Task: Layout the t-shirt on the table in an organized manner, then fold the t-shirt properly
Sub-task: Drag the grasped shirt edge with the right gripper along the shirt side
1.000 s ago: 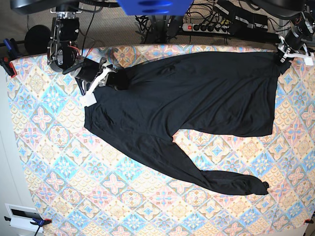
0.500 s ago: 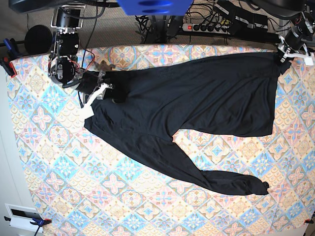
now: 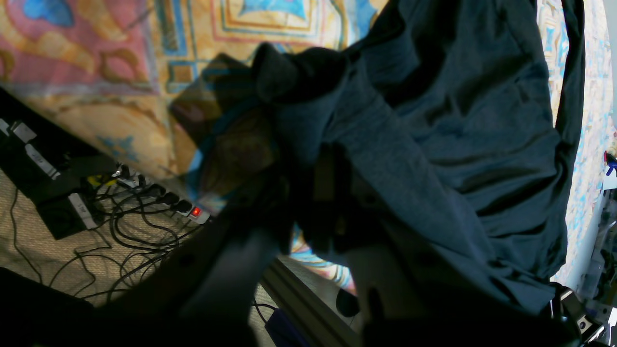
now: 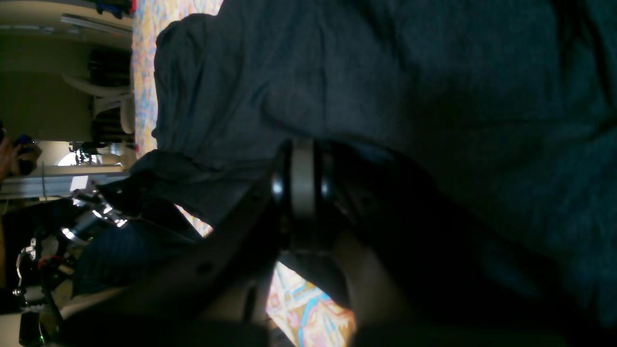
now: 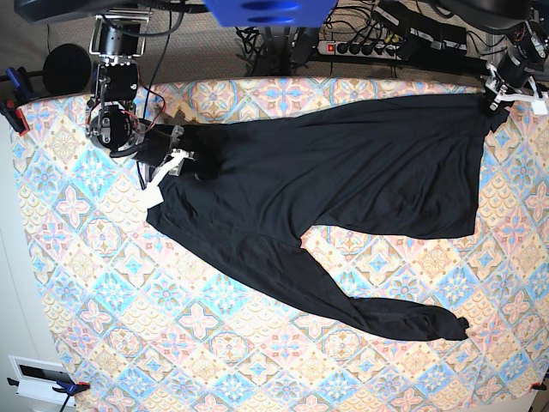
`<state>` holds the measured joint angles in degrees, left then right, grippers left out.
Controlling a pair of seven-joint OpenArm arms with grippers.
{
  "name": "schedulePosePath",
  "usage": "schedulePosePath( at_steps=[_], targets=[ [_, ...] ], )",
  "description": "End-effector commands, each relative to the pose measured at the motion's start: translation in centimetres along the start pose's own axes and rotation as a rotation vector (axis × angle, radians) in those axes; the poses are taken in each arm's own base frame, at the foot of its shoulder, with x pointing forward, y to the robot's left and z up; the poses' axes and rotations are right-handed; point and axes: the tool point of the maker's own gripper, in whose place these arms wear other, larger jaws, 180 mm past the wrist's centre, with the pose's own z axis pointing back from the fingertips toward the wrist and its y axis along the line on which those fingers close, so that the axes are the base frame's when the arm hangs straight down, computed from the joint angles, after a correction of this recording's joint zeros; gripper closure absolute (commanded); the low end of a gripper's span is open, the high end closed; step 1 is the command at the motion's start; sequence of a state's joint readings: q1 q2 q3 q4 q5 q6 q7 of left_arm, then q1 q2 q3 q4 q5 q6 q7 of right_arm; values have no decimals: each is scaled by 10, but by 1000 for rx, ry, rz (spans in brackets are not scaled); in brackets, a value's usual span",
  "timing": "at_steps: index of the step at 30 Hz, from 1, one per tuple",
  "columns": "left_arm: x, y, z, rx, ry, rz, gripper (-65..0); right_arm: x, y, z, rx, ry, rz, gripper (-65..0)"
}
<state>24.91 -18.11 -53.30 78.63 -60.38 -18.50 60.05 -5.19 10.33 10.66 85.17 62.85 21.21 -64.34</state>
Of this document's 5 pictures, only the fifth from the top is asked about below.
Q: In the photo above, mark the blue clamp top left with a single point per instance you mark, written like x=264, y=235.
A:
x=21, y=78

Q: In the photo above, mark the blue clamp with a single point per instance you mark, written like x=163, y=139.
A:
x=64, y=388
x=21, y=78

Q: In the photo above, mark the blue clamp bottom left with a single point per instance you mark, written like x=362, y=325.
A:
x=64, y=388

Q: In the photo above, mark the white power strip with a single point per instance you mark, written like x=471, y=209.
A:
x=358, y=49

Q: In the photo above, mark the black round stool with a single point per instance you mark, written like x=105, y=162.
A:
x=67, y=70

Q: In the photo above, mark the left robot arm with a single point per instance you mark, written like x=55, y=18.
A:
x=511, y=19

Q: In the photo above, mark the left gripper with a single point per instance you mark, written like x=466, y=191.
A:
x=510, y=81

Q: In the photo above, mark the black t-shirt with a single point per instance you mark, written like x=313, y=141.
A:
x=405, y=166

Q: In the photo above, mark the patterned tablecloth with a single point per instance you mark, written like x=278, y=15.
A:
x=152, y=328

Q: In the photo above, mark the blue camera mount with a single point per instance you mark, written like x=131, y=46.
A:
x=270, y=13

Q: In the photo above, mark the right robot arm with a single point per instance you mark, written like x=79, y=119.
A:
x=121, y=30

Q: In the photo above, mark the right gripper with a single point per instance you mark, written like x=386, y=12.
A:
x=164, y=151

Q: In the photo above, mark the white floor outlet box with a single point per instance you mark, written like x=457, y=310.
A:
x=36, y=379

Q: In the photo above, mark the orange clamp bottom right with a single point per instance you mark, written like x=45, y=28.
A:
x=541, y=386

